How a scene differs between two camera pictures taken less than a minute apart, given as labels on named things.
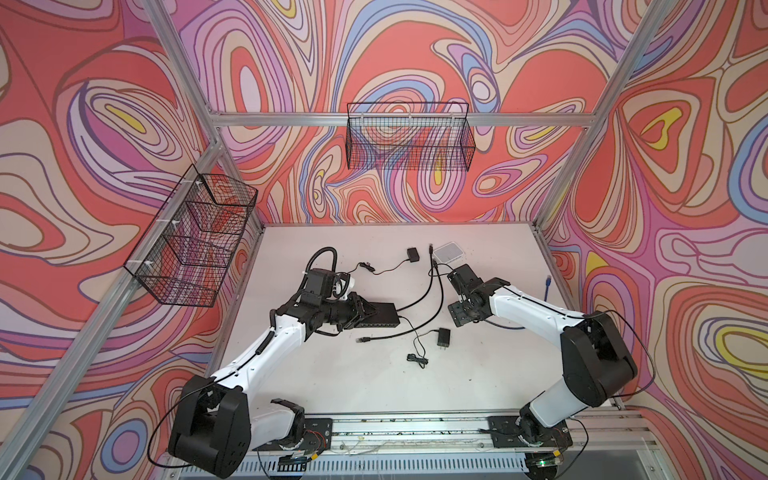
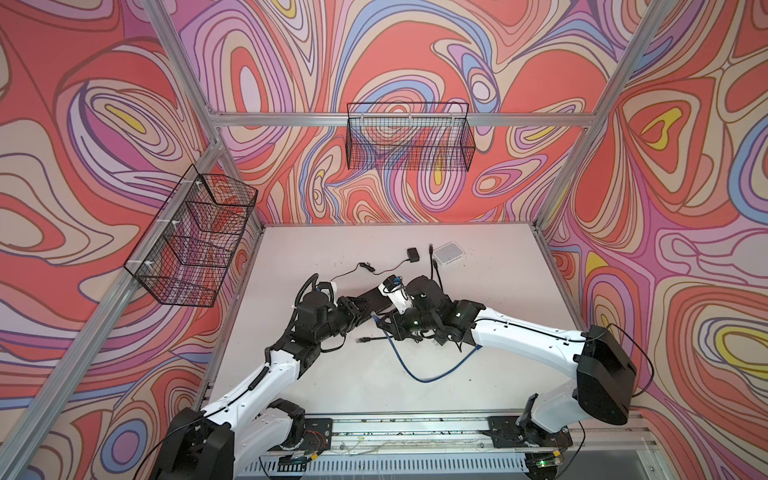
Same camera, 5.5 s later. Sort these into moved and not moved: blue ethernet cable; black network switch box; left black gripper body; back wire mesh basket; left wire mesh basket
Moved: black network switch box; blue ethernet cable
Not moved: back wire mesh basket; left black gripper body; left wire mesh basket
